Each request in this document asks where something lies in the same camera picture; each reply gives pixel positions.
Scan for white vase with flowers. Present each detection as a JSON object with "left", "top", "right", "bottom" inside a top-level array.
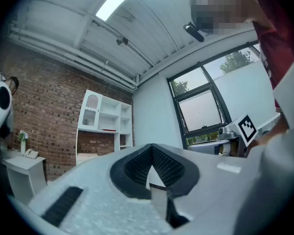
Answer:
[{"left": 18, "top": 129, "right": 29, "bottom": 156}]

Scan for person's right hand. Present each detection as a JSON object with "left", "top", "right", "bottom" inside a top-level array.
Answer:
[{"left": 249, "top": 134, "right": 270, "bottom": 152}]

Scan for white telephone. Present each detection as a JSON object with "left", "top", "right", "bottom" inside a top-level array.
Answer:
[{"left": 24, "top": 148, "right": 40, "bottom": 160}]

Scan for person's head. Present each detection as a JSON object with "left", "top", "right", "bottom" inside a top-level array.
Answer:
[{"left": 190, "top": 0, "right": 255, "bottom": 37}]

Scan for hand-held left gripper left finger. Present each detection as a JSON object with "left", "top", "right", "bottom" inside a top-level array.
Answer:
[{"left": 28, "top": 142, "right": 172, "bottom": 235}]

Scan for black-framed window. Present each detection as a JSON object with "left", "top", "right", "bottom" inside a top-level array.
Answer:
[{"left": 167, "top": 41, "right": 281, "bottom": 149}]

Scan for person's right forearm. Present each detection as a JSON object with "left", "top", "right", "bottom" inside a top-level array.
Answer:
[{"left": 264, "top": 111, "right": 291, "bottom": 143}]

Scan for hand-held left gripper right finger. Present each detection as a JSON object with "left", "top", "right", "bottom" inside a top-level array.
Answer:
[{"left": 150, "top": 142, "right": 263, "bottom": 235}]

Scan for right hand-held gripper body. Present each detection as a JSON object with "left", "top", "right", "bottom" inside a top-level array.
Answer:
[{"left": 217, "top": 112, "right": 258, "bottom": 158}]

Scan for person's red shirt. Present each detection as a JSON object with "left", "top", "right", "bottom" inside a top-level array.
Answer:
[{"left": 247, "top": 0, "right": 294, "bottom": 113}]

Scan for black head-worn camera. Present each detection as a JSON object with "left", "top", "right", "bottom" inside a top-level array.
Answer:
[{"left": 183, "top": 21, "right": 205, "bottom": 43}]

